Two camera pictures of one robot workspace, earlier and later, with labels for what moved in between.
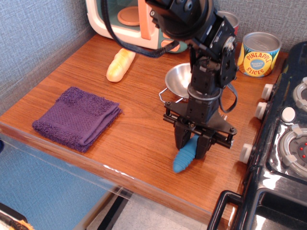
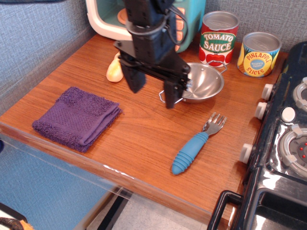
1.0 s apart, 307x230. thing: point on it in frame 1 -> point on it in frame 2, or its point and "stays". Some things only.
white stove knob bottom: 245,153 stays
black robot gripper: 201,120 -> 153,48
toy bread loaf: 122,60 stays
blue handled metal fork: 186,154 stays
